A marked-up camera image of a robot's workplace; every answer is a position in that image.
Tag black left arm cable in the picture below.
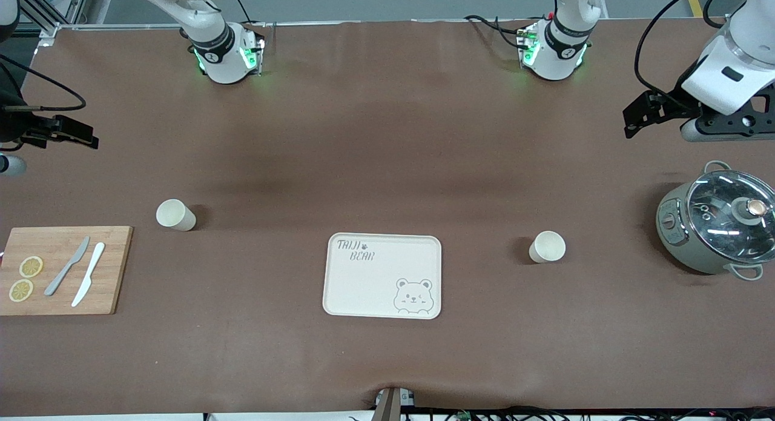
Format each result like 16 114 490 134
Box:
634 0 748 107

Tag black left base cables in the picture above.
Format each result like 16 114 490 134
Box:
463 14 529 50

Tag glass pot lid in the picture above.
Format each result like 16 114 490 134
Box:
686 170 775 264

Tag grey plastic knife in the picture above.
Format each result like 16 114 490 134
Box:
44 236 91 297

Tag grey-green electric pot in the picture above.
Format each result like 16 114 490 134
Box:
656 161 775 281

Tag wooden cutting board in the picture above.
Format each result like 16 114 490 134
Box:
0 226 134 316

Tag black cables under table edge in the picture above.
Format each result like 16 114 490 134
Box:
348 405 775 421

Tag brown table mat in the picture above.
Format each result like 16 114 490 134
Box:
0 18 775 417

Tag table edge camera bracket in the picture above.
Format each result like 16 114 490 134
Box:
374 386 416 421

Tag white IKEA cup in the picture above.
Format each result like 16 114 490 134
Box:
156 199 197 232
529 230 567 264

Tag black right base cable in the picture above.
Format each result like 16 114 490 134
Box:
227 0 270 29

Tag white plastic knife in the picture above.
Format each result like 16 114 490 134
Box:
71 242 106 308

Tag cream bear print tray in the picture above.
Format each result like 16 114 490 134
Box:
322 233 443 320

